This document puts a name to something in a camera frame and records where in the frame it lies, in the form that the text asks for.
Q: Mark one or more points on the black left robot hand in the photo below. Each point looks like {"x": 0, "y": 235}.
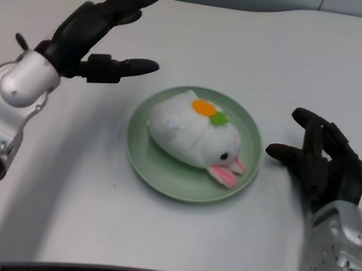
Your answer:
{"x": 79, "y": 33}

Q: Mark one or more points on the white plush rabbit doll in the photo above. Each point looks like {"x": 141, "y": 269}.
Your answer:
{"x": 185, "y": 132}

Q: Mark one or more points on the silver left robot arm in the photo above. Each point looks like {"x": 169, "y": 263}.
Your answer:
{"x": 9, "y": 94}

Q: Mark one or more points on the green round plate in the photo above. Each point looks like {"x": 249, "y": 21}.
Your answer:
{"x": 167, "y": 175}

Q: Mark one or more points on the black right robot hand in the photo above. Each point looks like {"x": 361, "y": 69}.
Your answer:
{"x": 339, "y": 170}

